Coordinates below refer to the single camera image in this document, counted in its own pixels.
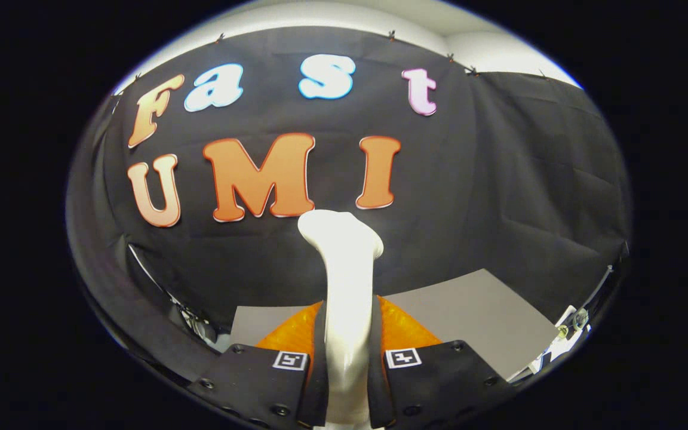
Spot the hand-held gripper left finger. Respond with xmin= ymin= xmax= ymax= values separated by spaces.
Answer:
xmin=188 ymin=300 xmax=330 ymax=429

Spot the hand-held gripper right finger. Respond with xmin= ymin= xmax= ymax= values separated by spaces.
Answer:
xmin=368 ymin=294 xmax=515 ymax=429

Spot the white garment steamer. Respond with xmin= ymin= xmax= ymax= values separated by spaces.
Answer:
xmin=297 ymin=209 xmax=385 ymax=430

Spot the grey-topped white drawer cabinet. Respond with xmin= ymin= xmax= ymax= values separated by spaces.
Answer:
xmin=231 ymin=269 xmax=560 ymax=380

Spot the thin metal stand pole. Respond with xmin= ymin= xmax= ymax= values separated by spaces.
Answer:
xmin=128 ymin=244 xmax=213 ymax=335

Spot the white desk with clutter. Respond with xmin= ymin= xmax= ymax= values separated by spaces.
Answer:
xmin=523 ymin=305 xmax=592 ymax=383

